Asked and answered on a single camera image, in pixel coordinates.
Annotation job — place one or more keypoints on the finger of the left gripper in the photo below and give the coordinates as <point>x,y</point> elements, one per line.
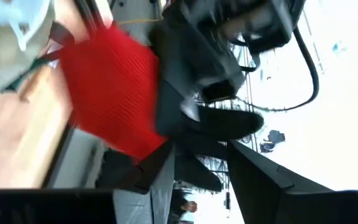
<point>169,109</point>

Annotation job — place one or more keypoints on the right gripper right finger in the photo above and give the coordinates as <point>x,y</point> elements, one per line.
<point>275,199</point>

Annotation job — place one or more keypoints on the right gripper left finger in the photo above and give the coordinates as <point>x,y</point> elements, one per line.
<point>42,208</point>

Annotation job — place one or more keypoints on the red black garden glove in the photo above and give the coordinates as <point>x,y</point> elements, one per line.
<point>110,87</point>

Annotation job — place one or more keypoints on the person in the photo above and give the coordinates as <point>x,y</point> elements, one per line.
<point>192,207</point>

